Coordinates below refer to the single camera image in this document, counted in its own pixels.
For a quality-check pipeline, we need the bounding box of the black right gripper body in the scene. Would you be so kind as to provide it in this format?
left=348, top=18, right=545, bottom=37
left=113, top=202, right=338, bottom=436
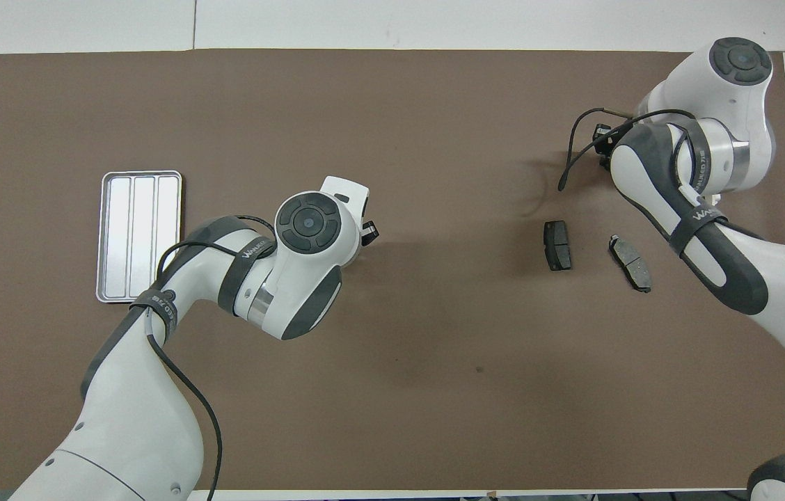
left=593, top=123, right=619, bottom=169

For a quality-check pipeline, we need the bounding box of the silver metal tray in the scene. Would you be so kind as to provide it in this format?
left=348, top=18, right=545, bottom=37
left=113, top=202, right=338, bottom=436
left=95, top=170, right=183, bottom=304

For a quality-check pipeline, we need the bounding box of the rectangular dark brake pad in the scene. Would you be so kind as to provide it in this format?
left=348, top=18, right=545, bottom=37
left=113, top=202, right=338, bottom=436
left=543, top=220, right=572, bottom=272

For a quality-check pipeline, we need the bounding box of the brown table mat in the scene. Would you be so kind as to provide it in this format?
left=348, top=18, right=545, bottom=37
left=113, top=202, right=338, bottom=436
left=0, top=49, right=785, bottom=491

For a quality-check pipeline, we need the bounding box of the curved dark brake pad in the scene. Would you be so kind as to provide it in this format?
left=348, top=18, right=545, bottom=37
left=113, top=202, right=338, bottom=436
left=608, top=234, right=653, bottom=294

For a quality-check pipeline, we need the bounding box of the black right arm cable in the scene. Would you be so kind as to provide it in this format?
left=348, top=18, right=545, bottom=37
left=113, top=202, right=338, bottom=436
left=557, top=107, right=698, bottom=193

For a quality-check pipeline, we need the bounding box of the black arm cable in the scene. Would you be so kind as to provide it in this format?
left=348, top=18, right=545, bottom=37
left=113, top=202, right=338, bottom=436
left=129, top=214, right=276, bottom=501
left=557, top=107, right=698, bottom=193

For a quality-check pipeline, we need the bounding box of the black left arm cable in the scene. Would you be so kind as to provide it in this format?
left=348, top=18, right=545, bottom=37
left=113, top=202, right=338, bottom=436
left=129, top=214, right=276, bottom=501

